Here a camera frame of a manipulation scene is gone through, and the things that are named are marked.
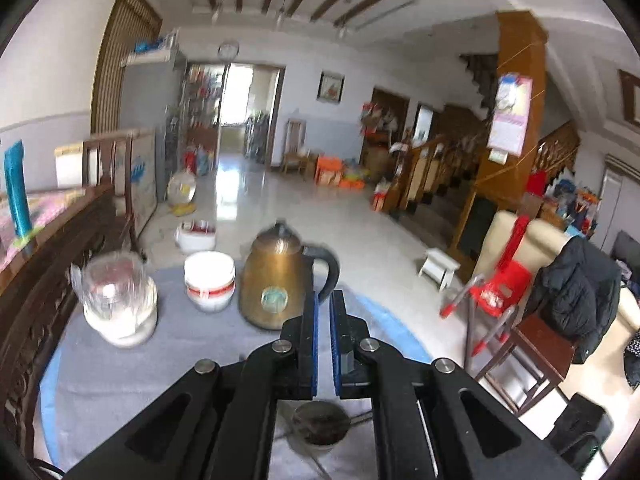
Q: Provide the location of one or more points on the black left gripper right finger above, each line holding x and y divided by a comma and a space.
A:
432, 421

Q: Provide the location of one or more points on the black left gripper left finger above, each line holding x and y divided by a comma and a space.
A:
215, 422

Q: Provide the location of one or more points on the grey tablecloth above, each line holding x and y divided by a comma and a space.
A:
92, 388

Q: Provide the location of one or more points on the dark metal utensil cup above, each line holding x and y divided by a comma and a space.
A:
317, 426

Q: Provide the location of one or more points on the dark wooden chair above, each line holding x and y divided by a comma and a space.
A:
542, 352

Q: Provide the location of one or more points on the red plastic chair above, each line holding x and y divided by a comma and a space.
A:
497, 295

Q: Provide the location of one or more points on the white red-striped bowl stack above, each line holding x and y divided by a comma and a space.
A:
209, 278

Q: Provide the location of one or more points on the small white stool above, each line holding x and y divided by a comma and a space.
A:
439, 267

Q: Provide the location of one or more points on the gold electric kettle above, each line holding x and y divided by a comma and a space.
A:
280, 273

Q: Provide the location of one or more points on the beige sofa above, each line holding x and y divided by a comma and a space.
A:
600, 379

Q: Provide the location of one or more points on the clear glass jar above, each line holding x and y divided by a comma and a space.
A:
110, 284

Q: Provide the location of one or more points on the white pot on floor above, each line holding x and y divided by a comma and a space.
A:
195, 236

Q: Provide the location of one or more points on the black jacket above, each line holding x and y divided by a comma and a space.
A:
577, 295

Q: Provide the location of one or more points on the dark carved wooden bench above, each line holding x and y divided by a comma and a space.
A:
37, 300

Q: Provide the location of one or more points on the orange box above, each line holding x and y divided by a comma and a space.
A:
329, 171

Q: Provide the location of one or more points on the blue bottle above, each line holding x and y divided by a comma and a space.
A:
17, 195

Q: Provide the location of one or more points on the grey refrigerator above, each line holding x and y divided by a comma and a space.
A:
151, 99

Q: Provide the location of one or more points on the wooden pillar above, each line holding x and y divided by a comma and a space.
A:
502, 178

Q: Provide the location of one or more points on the wall calendar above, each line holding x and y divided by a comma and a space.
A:
509, 124

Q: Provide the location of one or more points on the framed wall picture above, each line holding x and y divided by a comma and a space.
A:
331, 86

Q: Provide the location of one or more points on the wall clock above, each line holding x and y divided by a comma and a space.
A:
228, 51

